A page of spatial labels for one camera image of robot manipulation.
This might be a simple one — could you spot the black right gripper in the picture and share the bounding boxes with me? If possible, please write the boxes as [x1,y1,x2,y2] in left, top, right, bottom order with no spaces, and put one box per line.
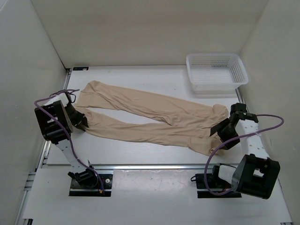
[210,118,240,150]

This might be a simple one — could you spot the beige trousers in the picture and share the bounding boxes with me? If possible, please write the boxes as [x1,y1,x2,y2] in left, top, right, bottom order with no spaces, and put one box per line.
[75,81,229,156]

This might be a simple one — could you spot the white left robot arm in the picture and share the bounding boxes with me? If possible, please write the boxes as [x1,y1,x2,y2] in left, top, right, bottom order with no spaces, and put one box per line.
[34,90,98,188]

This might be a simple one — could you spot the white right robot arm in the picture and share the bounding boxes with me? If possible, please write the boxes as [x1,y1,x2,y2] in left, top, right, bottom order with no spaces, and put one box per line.
[203,112,280,199]

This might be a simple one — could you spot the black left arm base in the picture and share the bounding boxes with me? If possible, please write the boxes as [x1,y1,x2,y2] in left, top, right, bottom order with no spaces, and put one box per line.
[68,170,113,197]

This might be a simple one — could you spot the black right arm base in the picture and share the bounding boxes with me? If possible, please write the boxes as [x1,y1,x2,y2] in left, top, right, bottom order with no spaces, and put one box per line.
[190,173,240,199]

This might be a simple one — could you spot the white plastic basket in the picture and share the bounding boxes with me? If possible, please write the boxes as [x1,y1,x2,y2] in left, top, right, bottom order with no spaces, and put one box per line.
[186,53,248,92]

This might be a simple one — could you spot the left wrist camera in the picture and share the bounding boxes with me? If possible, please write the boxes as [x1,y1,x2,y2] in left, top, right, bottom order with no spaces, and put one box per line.
[50,90,78,105]

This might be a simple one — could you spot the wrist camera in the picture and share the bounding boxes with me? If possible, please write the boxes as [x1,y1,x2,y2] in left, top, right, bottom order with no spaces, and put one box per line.
[229,103,258,123]
[50,90,78,105]

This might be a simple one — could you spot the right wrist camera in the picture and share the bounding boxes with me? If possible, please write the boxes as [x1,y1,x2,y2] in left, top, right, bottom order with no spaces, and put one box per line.
[229,103,258,123]

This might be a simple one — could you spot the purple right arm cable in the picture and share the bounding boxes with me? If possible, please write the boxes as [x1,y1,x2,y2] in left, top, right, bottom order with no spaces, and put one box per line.
[203,113,285,195]

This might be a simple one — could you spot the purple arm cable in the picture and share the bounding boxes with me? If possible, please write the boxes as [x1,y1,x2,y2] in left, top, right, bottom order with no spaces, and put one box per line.
[203,113,285,195]
[34,89,105,194]

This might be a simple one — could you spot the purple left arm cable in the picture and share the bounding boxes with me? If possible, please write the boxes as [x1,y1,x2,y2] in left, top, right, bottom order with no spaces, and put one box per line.
[34,89,105,194]

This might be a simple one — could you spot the aluminium right side rail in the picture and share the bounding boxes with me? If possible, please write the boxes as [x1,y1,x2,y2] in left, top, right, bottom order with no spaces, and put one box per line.
[235,86,265,150]

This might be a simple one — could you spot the aluminium table edge rail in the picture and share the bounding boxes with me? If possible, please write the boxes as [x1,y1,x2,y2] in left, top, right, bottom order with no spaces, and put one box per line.
[37,163,221,172]

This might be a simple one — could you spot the aluminium left side rail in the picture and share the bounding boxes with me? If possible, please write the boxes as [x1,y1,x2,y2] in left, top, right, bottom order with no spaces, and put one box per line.
[23,67,71,193]

